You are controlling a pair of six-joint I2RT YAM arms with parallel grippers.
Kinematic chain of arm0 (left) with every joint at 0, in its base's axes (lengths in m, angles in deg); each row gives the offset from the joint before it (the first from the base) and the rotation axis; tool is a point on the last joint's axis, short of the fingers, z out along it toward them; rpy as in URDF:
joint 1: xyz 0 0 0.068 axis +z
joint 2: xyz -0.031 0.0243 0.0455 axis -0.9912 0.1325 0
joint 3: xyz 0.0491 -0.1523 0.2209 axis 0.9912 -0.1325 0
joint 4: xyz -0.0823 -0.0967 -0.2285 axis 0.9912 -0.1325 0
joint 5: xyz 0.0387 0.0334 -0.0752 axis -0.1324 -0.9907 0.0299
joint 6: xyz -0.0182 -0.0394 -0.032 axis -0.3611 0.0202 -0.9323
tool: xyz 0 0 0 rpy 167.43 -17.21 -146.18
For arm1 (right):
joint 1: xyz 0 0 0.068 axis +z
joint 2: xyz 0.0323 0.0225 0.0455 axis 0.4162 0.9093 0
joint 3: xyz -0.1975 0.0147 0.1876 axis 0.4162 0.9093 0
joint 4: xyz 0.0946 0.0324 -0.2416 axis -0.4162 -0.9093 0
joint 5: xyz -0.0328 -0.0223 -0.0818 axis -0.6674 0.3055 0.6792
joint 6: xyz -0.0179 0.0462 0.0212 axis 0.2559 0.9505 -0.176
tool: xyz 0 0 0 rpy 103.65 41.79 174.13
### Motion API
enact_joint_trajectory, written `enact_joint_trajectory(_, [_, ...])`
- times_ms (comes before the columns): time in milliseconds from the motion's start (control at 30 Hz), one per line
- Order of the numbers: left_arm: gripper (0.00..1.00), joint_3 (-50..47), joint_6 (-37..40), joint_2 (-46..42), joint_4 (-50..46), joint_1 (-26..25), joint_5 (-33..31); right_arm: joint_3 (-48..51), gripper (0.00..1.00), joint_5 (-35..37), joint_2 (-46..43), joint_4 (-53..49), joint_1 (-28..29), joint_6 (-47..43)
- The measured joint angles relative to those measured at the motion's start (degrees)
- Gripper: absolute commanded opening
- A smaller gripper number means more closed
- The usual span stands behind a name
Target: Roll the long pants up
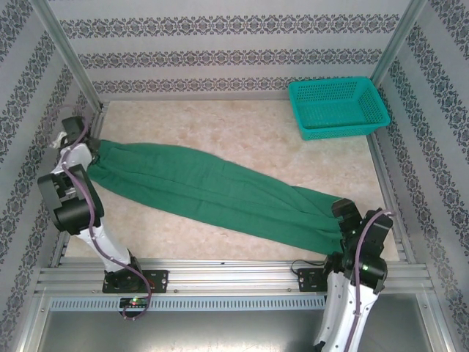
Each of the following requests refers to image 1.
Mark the green long pants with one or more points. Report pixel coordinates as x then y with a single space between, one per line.
205 183

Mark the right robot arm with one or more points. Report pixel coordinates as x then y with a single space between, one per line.
337 311

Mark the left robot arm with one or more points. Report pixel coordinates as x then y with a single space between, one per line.
110 253

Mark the teal plastic basket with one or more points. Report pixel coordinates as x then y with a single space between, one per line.
337 110

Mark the small green circuit board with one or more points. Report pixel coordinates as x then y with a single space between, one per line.
133 302

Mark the grey metal panel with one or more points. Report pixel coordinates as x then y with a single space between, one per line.
220 333

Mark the aluminium frame post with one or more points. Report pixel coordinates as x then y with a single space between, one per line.
399 36
67 51

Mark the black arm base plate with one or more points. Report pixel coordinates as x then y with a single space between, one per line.
309 280
157 280

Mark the wide aluminium frame rail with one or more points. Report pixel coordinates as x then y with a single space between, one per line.
234 278

